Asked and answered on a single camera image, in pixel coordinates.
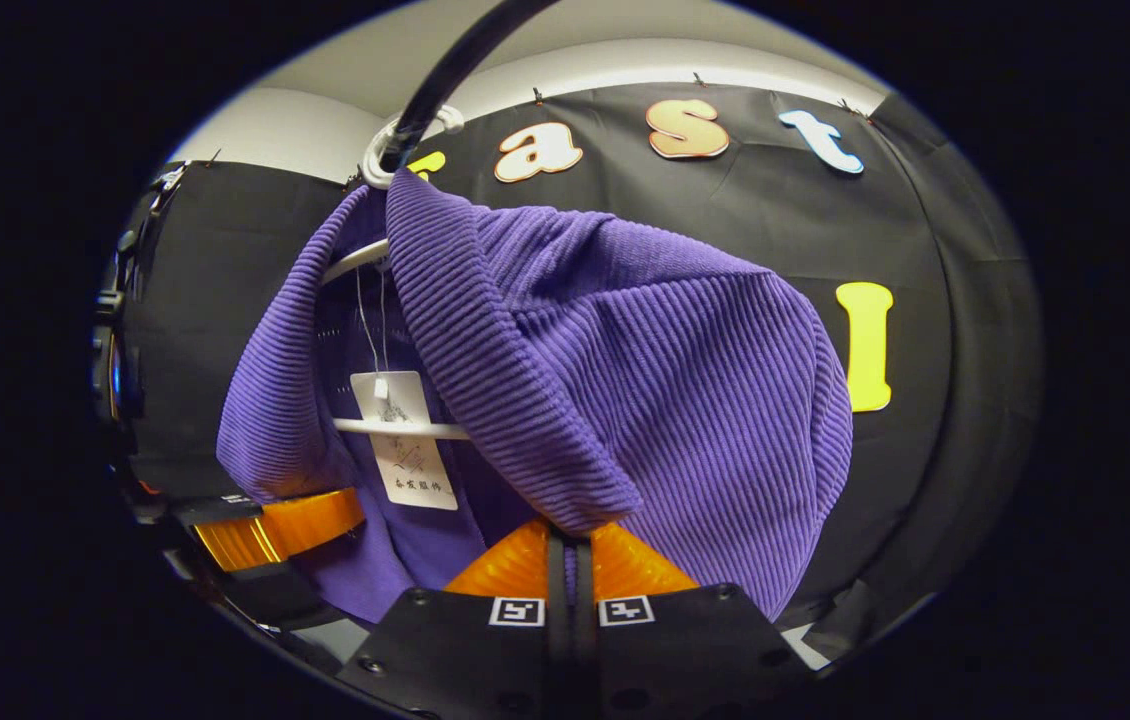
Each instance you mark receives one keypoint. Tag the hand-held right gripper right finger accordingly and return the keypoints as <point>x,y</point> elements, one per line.
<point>685,650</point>

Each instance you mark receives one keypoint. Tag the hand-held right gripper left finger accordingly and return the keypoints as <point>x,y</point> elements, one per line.
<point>455,650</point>

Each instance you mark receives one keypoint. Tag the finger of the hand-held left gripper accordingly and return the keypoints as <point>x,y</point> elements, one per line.
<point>285,525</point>
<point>210,508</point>

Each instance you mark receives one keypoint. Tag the purple ribbed jacket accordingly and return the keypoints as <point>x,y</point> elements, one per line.
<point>645,380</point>

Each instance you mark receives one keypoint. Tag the white plastic hanger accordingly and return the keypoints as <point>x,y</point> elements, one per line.
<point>395,428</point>

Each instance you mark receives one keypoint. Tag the black clothes rack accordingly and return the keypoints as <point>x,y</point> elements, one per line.
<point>445,80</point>

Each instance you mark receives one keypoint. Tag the white paper garment tag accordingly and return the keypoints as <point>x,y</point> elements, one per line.
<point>407,470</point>

